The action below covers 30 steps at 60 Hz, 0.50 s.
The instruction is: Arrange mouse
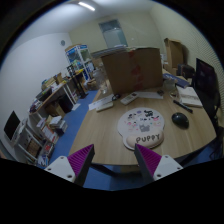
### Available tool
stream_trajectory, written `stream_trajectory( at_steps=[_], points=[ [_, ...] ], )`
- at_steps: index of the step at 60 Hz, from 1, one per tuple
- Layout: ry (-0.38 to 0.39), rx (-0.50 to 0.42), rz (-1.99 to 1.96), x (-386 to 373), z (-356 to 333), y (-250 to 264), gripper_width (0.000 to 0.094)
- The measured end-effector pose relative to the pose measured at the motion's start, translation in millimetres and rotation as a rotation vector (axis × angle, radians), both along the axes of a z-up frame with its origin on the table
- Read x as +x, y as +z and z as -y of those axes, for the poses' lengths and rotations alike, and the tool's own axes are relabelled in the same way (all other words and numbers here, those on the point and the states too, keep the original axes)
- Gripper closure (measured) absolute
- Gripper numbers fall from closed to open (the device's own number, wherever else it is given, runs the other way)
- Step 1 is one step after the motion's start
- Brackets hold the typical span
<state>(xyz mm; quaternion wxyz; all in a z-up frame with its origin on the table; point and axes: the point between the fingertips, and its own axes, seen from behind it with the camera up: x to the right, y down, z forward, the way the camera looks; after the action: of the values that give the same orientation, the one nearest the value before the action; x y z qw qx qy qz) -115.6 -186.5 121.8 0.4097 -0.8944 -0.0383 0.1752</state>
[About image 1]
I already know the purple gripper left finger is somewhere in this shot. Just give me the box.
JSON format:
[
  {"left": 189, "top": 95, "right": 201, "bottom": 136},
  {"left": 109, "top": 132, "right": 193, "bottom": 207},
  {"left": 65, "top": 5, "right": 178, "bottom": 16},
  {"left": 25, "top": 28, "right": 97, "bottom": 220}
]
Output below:
[{"left": 45, "top": 144, "right": 95, "bottom": 186}]

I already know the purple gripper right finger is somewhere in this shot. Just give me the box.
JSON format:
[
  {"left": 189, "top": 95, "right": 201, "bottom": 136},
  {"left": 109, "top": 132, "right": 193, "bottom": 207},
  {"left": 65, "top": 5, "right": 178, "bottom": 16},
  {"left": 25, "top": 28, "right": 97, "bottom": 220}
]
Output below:
[{"left": 134, "top": 144, "right": 182, "bottom": 184}]

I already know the puppy print mouse pad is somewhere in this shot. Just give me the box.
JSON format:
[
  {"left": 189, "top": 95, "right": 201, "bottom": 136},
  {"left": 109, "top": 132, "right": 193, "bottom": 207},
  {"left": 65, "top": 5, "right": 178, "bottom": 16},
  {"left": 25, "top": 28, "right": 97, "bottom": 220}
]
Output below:
[{"left": 117, "top": 107, "right": 165, "bottom": 150}]

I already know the black computer mouse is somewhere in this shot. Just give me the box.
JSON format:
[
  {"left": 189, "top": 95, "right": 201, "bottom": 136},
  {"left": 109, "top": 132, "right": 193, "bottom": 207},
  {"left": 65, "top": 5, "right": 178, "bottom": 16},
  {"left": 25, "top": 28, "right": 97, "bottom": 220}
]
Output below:
[{"left": 172, "top": 112, "right": 189, "bottom": 129}]

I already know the white storage shelf unit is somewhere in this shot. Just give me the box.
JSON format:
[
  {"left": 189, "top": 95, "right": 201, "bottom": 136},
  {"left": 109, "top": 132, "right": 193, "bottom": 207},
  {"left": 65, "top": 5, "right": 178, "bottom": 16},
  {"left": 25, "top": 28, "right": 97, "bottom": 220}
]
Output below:
[{"left": 15, "top": 118, "right": 59, "bottom": 167}]

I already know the wooden side desk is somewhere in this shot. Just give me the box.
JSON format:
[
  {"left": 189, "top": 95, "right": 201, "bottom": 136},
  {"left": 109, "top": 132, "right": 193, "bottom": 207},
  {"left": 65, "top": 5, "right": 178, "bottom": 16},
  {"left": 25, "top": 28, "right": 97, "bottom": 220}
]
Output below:
[{"left": 29, "top": 80, "right": 77, "bottom": 117}]

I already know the black pen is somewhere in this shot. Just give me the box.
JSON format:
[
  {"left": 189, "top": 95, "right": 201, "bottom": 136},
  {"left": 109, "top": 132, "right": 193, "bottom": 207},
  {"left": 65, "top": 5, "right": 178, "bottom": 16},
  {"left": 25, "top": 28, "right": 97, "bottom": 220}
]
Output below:
[{"left": 173, "top": 100, "right": 193, "bottom": 114}]

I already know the white flat remote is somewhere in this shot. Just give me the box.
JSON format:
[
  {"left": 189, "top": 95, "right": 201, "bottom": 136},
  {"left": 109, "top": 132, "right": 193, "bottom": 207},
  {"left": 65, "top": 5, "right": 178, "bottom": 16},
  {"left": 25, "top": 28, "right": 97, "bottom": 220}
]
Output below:
[{"left": 96, "top": 102, "right": 114, "bottom": 112}]

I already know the white keyboard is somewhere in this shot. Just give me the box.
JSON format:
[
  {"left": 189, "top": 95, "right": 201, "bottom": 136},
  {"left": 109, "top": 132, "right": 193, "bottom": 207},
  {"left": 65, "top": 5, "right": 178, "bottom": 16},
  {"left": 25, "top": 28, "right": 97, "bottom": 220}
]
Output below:
[{"left": 134, "top": 92, "right": 163, "bottom": 99}]

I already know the white remote control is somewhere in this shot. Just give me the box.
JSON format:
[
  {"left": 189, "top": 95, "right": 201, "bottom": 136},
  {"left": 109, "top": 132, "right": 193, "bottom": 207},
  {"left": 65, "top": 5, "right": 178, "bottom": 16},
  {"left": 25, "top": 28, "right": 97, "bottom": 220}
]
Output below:
[{"left": 121, "top": 92, "right": 138, "bottom": 105}]

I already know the black monitor on shelf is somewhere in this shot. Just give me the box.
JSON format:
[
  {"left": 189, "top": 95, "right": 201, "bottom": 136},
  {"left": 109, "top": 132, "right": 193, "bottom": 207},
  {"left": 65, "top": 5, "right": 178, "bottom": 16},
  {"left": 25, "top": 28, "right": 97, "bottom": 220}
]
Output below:
[{"left": 4, "top": 112, "right": 20, "bottom": 140}]

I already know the white paper sheet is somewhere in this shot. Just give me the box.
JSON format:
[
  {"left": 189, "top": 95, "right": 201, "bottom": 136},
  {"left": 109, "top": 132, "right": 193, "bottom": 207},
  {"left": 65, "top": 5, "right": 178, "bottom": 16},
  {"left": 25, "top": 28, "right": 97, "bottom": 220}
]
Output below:
[{"left": 88, "top": 94, "right": 113, "bottom": 111}]

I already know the small black round object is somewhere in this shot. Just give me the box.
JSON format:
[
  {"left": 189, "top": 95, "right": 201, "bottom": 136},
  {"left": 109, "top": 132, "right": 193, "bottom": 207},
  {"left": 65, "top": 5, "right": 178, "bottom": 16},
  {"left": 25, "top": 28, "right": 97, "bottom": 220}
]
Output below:
[{"left": 112, "top": 94, "right": 121, "bottom": 101}]

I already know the open white notebook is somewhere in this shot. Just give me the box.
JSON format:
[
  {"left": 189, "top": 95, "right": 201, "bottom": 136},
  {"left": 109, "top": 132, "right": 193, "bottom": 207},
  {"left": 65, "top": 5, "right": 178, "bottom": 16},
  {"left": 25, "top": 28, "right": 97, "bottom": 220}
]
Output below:
[{"left": 177, "top": 87, "right": 202, "bottom": 107}]

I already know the large cardboard box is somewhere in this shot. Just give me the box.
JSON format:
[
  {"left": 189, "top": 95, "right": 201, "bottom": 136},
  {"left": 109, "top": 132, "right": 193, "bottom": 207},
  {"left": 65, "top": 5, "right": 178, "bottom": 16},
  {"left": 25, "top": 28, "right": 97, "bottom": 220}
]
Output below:
[{"left": 102, "top": 48, "right": 163, "bottom": 94}]

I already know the black computer monitor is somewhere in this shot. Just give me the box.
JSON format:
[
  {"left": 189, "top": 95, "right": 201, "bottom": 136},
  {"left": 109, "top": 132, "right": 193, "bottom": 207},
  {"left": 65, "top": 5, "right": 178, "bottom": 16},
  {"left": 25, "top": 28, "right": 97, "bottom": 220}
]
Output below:
[{"left": 193, "top": 59, "right": 221, "bottom": 125}]

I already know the blue glass display cabinet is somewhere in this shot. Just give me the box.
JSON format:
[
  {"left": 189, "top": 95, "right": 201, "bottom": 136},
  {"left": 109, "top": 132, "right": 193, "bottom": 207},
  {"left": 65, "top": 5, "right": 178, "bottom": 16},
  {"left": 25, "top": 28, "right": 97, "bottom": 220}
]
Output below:
[{"left": 65, "top": 44, "right": 94, "bottom": 81}]

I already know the tall cardboard box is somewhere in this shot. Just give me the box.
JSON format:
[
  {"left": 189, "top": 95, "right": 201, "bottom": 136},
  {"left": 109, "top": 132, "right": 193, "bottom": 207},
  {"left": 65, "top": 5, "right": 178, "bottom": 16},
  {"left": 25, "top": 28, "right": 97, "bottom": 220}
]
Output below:
[{"left": 164, "top": 38, "right": 184, "bottom": 75}]

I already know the ceiling light strip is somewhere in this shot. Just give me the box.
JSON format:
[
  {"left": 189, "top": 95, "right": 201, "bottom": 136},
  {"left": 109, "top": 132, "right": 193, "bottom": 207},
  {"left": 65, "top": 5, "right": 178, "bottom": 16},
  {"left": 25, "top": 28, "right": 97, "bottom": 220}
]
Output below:
[{"left": 78, "top": 2, "right": 95, "bottom": 11}]

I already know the round wall clock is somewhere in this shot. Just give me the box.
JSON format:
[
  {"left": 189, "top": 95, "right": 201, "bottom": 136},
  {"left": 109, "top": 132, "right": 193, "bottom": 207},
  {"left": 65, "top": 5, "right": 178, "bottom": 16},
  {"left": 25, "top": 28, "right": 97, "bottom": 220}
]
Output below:
[{"left": 60, "top": 40, "right": 66, "bottom": 46}]

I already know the wall window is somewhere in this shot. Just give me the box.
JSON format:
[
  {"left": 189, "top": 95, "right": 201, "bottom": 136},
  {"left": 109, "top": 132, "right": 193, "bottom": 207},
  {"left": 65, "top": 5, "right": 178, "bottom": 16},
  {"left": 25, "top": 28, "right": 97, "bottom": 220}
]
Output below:
[{"left": 99, "top": 19, "right": 127, "bottom": 48}]

